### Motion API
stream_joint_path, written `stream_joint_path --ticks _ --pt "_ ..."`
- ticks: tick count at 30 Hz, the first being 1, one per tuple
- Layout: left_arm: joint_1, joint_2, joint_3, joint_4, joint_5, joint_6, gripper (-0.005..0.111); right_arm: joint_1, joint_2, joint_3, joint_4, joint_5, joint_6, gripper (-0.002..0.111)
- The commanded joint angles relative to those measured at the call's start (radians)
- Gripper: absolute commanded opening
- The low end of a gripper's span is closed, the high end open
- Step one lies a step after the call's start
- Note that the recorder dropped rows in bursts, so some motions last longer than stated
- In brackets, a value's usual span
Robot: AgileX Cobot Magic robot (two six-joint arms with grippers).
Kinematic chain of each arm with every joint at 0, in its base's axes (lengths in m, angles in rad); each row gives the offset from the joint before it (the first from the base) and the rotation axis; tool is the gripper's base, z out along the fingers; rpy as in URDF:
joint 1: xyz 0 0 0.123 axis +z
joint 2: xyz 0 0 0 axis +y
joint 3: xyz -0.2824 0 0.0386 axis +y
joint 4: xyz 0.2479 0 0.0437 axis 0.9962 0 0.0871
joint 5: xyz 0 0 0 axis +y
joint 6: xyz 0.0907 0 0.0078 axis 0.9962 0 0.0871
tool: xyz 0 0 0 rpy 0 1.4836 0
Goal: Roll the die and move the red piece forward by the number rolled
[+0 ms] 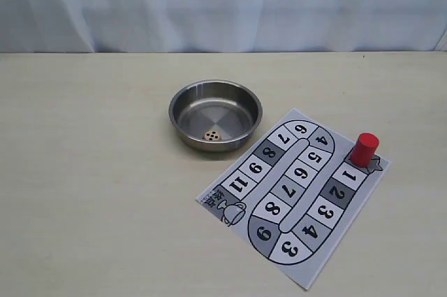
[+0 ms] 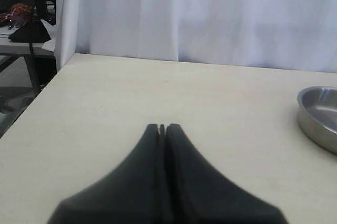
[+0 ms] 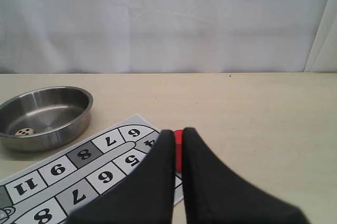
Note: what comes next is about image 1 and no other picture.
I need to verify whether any red cylinder game piece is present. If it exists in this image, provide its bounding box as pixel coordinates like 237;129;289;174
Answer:
351;132;379;167

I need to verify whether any white backdrop curtain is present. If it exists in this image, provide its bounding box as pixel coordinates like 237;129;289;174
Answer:
1;0;446;52

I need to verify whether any stainless steel round bowl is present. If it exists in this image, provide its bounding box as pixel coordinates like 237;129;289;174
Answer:
168;79;263;153

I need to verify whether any beige wooden die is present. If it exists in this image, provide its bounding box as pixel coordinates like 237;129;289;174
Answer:
203;130;221;141

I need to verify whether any printed paper game board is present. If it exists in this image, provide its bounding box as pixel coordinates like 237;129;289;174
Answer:
197;109;390;289

